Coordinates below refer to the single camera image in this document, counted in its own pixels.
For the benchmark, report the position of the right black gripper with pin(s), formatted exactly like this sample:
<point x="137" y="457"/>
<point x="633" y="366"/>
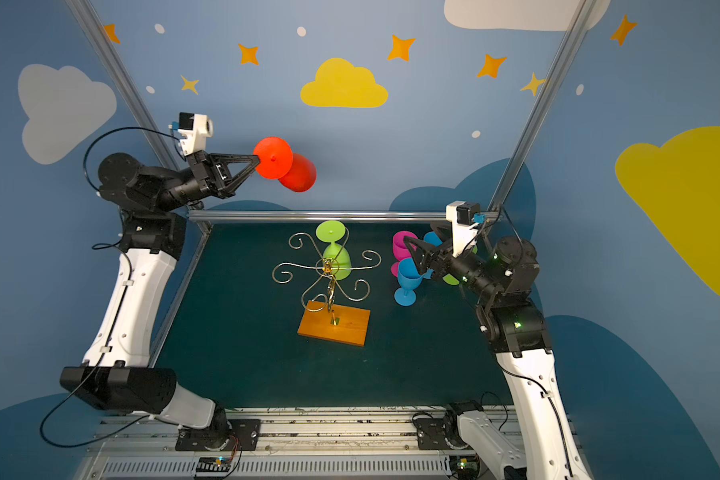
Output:
<point x="431" y="258"/>

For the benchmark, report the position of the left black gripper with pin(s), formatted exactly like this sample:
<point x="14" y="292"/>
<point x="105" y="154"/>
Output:
<point x="204" y="174"/>

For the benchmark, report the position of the blue wine glass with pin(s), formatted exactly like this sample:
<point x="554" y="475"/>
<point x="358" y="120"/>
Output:
<point x="431" y="257"/>
<point x="409" y="279"/>

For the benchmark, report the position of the pink wine glass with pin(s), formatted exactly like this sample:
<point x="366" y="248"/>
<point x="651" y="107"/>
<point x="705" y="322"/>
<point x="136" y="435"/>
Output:
<point x="400" y="250"/>

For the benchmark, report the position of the green wine glass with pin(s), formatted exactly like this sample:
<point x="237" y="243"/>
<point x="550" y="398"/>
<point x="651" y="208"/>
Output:
<point x="335" y="234"/>
<point x="451" y="279"/>

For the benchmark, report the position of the red wine glass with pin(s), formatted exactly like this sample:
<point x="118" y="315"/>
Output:
<point x="277" y="161"/>

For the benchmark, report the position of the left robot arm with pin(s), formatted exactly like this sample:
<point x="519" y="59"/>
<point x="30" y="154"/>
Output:
<point x="115" y="374"/>

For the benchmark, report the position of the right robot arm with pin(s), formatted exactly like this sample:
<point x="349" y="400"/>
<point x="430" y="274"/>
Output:
<point x="517" y="334"/>

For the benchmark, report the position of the orange wooden rack base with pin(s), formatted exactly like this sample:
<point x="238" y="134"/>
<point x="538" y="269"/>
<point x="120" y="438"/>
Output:
<point x="342" y="324"/>

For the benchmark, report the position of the right circuit board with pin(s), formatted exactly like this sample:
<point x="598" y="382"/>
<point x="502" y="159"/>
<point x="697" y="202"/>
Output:
<point x="464" y="468"/>

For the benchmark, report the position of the circuit board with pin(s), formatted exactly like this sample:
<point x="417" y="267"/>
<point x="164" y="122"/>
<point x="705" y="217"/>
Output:
<point x="464" y="468"/>
<point x="212" y="467"/>

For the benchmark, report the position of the left circuit board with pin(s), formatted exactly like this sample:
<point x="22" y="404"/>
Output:
<point x="212" y="467"/>

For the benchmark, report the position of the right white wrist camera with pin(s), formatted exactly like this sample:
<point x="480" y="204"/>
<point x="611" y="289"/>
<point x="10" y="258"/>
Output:
<point x="466" y="219"/>

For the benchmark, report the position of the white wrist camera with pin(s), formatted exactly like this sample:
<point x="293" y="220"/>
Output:
<point x="194" y="130"/>
<point x="466" y="219"/>

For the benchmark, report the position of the aluminium frame back bar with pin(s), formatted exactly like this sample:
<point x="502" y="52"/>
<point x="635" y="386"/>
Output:
<point x="239" y="216"/>

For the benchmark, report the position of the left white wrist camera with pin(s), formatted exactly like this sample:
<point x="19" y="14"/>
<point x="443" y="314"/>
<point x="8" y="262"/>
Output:
<point x="194" y="130"/>

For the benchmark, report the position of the left floor edge rail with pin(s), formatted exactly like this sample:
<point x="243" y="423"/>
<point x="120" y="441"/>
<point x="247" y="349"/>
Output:
<point x="185" y="270"/>

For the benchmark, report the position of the gold wire glass rack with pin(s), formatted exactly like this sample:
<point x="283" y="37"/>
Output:
<point x="325" y="288"/>

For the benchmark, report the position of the aluminium frame right post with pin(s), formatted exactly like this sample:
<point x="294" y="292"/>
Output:
<point x="562" y="61"/>

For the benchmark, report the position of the aluminium frame post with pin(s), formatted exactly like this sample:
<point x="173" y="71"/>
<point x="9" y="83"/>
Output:
<point x="562" y="61"/>
<point x="88" y="20"/>

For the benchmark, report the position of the aluminium frame left post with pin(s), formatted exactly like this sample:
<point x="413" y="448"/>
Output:
<point x="88" y="20"/>

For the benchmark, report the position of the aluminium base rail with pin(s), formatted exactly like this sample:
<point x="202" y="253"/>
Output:
<point x="293" y="443"/>

